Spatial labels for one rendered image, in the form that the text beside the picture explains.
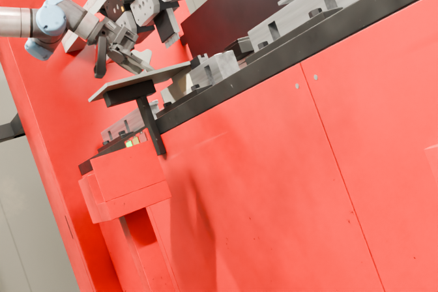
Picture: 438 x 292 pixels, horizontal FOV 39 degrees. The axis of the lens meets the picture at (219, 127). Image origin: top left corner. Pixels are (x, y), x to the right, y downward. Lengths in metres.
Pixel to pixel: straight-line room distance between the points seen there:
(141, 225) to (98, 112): 1.16
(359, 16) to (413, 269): 0.44
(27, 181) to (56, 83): 1.97
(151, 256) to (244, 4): 1.18
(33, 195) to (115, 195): 3.07
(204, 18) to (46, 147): 0.85
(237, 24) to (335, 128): 1.39
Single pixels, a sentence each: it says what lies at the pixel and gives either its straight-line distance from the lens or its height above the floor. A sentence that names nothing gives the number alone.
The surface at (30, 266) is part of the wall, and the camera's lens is 4.50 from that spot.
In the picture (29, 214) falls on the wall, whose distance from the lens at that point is 4.51.
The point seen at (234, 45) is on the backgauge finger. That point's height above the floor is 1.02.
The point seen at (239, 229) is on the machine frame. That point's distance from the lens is 1.55.
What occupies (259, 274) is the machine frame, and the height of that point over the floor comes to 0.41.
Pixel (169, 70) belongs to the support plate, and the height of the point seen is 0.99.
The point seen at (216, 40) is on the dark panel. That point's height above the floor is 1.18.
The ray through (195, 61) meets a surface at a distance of 1.76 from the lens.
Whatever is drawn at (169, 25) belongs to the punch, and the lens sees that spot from 1.86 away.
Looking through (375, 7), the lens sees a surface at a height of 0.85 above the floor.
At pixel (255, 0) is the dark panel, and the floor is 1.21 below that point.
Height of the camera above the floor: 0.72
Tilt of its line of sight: 2 degrees up
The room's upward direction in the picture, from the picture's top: 20 degrees counter-clockwise
